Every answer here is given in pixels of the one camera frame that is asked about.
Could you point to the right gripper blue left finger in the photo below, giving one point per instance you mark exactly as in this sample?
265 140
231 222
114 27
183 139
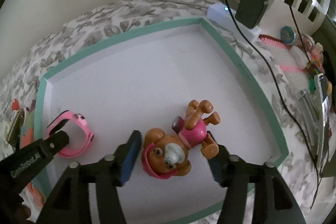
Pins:
126 156

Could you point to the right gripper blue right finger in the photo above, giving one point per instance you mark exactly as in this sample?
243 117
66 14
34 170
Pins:
218 166

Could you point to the gold patterned black lighter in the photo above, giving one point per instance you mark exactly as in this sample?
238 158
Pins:
15 128

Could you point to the brown dog toy figure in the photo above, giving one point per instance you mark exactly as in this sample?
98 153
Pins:
165 155

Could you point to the pink kids smartwatch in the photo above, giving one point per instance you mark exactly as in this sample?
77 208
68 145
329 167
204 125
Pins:
75 125

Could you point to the red white glue bottle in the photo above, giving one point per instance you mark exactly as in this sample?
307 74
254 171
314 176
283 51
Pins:
15 105

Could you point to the magenta small cylinder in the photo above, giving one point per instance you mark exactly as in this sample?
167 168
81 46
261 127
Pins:
33 105

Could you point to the coral blue utility knife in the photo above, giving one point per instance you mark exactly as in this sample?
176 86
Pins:
38 198

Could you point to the pink blue inaer cutter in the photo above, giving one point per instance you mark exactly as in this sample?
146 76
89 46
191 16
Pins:
27 136

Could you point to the teal white shallow box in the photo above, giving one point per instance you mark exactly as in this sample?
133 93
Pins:
144 79

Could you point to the smartphone on stand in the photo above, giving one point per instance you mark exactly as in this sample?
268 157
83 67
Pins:
323 102

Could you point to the white pink crochet mat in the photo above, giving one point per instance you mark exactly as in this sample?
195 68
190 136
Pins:
291 60

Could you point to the floral grey white blanket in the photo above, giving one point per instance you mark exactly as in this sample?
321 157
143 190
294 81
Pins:
24 77

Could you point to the teal round tin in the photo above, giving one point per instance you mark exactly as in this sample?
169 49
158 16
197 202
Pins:
287 35

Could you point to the colourful trinket pile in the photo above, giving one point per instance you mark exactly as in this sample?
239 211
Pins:
309 57

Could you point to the white power strip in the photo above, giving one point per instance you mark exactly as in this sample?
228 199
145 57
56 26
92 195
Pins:
219 13

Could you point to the black power adapter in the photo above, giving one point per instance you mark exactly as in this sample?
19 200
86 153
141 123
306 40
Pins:
250 12

